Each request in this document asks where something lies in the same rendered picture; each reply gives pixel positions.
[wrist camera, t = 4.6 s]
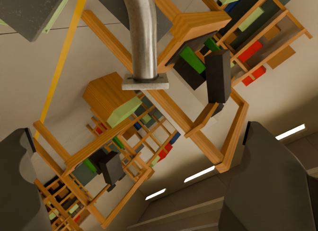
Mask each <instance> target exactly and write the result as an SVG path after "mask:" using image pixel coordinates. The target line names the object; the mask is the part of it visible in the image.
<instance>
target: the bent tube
mask: <svg viewBox="0 0 318 231"><path fill-rule="evenodd" d="M124 2H125V5H126V8H127V12H128V17H129V24H130V38H131V51H132V69H133V74H125V76H124V79H123V82H122V90H136V89H168V88H169V82H168V78H167V74H166V73H158V63H157V15H156V8H155V2H154V0H124Z"/></svg>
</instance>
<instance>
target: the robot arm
mask: <svg viewBox="0 0 318 231"><path fill-rule="evenodd" d="M242 145H245V148H244V151H243V155H242V159H241V163H240V167H239V169H240V171H241V172H240V173H239V174H237V175H235V176H233V177H232V178H231V179H230V182H229V185H228V187H227V190H226V193H225V196H224V200H223V204H222V209H221V214H220V219H219V223H218V229H219V231H318V178H316V177H313V176H310V175H309V174H308V172H307V171H306V169H305V168H304V166H303V165H302V164H301V162H300V161H299V160H298V159H297V158H296V156H295V155H294V154H293V153H292V152H291V151H290V150H289V149H288V148H287V147H286V146H285V145H284V144H282V143H281V142H280V141H279V140H278V139H277V138H276V137H275V136H273V135H272V134H271V133H270V132H269V131H268V130H267V129H266V128H264V127H263V126H262V125H261V124H260V123H259V122H256V121H252V122H251V121H248V123H247V128H246V132H245V136H244V140H243V144H242ZM34 152H36V149H35V144H34V140H33V137H32V134H31V131H30V129H29V128H28V127H27V128H18V129H16V130H15V131H13V132H12V133H11V134H10V135H8V136H7V137H6V138H5V139H3V140H2V141H1V142H0V231H53V230H52V226H51V222H50V218H49V214H48V211H47V209H46V207H45V205H44V202H43V200H42V198H41V195H40V193H39V191H38V188H37V186H36V185H35V184H33V182H34V180H35V179H36V176H37V174H36V171H35V169H34V166H33V164H32V162H31V158H32V156H33V154H34Z"/></svg>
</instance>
